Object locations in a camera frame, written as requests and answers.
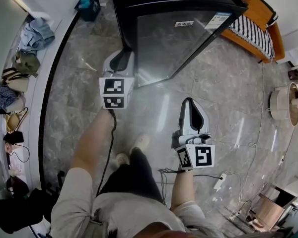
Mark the person's right cream shoe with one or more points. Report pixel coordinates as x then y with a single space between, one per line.
141 142

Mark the yellow bag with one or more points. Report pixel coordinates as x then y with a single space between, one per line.
12 121

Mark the black-and-white striped blanket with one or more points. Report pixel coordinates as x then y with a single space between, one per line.
255 35

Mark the person's cream shoe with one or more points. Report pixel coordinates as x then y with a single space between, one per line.
141 142
122 159

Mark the dark purple bag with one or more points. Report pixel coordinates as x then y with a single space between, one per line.
18 186

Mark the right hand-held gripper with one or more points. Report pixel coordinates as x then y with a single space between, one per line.
201 156

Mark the small black pouch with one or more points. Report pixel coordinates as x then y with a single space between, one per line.
15 137

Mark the olive green garment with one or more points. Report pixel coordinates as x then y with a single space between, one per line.
27 63

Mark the cream cloth bag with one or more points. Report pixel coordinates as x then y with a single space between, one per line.
16 104

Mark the light blue denim garment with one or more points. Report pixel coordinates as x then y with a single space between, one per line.
37 35

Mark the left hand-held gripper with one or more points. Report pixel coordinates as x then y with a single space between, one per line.
114 93

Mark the dark blue storage crate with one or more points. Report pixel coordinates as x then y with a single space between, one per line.
89 12

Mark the white power strip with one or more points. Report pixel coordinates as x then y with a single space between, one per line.
220 182

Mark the blue checked cloth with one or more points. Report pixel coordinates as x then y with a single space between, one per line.
6 97

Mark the person's black trousers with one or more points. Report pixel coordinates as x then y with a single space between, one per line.
134 180

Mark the orange sofa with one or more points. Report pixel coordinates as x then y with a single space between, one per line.
279 41

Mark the black glass-door fridge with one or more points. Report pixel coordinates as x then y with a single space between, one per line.
169 46

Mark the person's light grey shirt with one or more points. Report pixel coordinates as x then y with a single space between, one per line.
119 212

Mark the person's right forearm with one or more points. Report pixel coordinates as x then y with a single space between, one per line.
182 187

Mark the round white wooden-top table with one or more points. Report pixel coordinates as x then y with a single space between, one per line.
278 104

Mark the large black bag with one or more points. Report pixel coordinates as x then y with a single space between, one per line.
17 212

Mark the person's left cream shoe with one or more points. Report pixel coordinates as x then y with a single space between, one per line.
122 159

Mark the wooden cabinet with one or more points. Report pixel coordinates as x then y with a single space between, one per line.
269 211

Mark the small pink item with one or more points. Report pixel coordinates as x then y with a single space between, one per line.
10 148

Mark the person's left forearm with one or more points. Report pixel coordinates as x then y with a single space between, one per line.
92 142

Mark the white water dispenser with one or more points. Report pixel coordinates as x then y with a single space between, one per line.
295 53

